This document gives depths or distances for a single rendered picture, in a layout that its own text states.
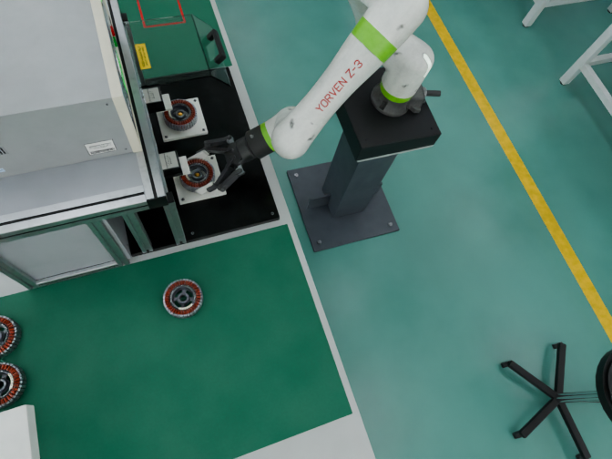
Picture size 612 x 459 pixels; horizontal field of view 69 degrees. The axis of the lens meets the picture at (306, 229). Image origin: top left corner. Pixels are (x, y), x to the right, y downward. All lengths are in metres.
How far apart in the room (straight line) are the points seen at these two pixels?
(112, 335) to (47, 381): 0.19
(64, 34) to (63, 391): 0.89
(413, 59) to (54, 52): 0.99
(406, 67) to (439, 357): 1.37
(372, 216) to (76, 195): 1.60
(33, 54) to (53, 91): 0.11
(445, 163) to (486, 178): 0.25
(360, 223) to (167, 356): 1.33
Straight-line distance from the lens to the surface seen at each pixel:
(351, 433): 1.37
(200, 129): 1.60
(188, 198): 1.47
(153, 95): 1.52
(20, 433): 0.95
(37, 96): 1.06
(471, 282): 2.47
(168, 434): 1.35
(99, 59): 1.08
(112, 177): 1.15
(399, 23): 1.16
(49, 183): 1.18
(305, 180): 2.40
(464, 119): 2.97
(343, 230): 2.31
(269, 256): 1.42
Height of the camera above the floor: 2.09
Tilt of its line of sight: 66 degrees down
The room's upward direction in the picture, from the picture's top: 20 degrees clockwise
